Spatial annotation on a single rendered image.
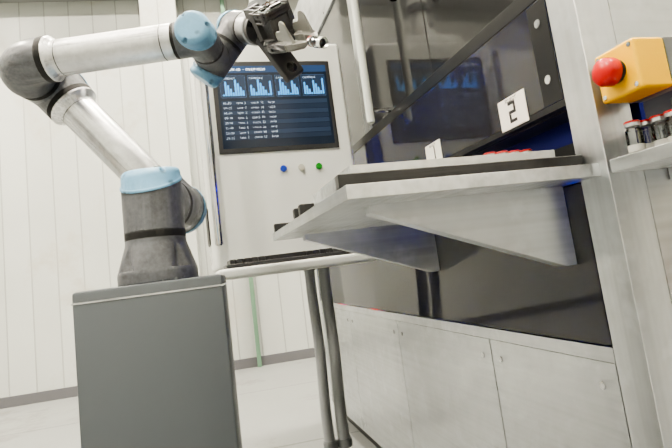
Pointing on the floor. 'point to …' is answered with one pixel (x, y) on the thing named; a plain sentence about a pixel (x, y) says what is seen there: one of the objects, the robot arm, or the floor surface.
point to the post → (612, 194)
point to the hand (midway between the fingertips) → (309, 43)
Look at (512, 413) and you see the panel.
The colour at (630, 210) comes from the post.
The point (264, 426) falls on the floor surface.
